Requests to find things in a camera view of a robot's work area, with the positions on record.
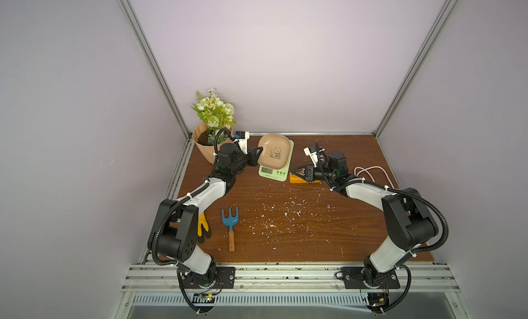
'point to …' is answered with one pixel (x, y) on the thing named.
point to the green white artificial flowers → (214, 113)
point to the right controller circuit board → (378, 301)
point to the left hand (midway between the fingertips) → (265, 148)
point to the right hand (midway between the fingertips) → (292, 171)
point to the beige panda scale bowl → (276, 152)
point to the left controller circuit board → (203, 298)
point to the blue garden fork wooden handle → (230, 221)
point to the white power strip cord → (359, 170)
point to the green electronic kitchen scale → (278, 174)
